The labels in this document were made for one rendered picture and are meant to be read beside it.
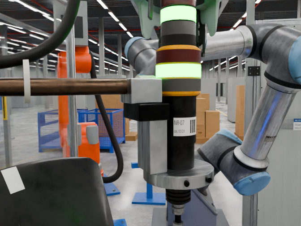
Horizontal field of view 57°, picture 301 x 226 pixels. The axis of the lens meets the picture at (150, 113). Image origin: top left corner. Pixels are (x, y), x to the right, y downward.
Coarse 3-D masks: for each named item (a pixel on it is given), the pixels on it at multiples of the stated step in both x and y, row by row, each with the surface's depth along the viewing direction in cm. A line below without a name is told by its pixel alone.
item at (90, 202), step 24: (24, 168) 34; (48, 168) 36; (72, 168) 37; (96, 168) 40; (0, 192) 31; (24, 192) 32; (48, 192) 33; (72, 192) 35; (96, 192) 36; (0, 216) 30; (24, 216) 31; (48, 216) 32; (72, 216) 33; (96, 216) 34
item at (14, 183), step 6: (12, 168) 34; (6, 174) 33; (12, 174) 33; (18, 174) 33; (6, 180) 32; (12, 180) 33; (18, 180) 33; (12, 186) 32; (18, 186) 32; (12, 192) 32
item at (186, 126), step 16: (176, 96) 26; (192, 96) 26; (176, 112) 26; (192, 112) 26; (176, 128) 26; (192, 128) 26; (176, 144) 26; (192, 144) 27; (176, 160) 26; (192, 160) 27; (176, 192) 27
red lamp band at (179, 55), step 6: (156, 54) 26; (162, 54) 26; (168, 54) 25; (174, 54) 25; (180, 54) 25; (186, 54) 25; (192, 54) 25; (198, 54) 26; (156, 60) 26; (162, 60) 26; (168, 60) 25; (174, 60) 25; (180, 60) 25; (186, 60) 25; (192, 60) 25; (198, 60) 26
